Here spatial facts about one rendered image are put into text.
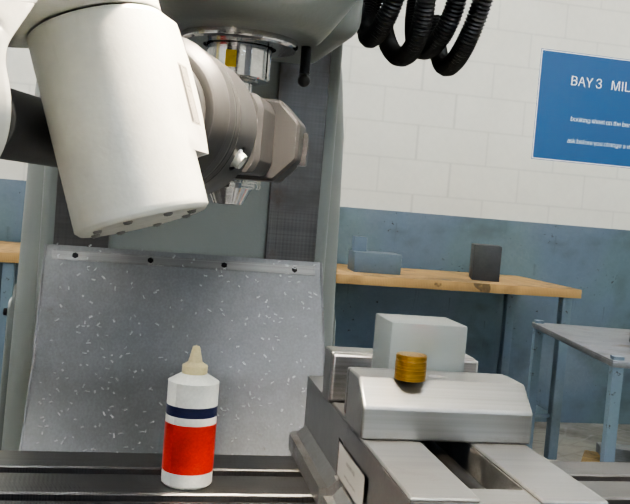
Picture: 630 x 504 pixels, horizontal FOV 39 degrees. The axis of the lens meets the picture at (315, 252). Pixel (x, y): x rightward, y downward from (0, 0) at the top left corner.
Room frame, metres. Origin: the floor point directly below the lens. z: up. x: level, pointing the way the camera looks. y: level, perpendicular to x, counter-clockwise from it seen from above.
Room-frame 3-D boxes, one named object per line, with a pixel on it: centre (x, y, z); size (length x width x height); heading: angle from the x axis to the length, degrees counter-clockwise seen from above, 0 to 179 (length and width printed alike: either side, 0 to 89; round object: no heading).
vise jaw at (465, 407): (0.63, -0.10, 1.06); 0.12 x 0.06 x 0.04; 100
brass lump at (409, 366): (0.62, -0.07, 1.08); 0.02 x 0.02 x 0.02
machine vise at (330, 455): (0.66, -0.09, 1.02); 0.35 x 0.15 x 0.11; 10
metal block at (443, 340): (0.69, -0.09, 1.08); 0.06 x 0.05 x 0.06; 100
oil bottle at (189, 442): (0.69, 0.09, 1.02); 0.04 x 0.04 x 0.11
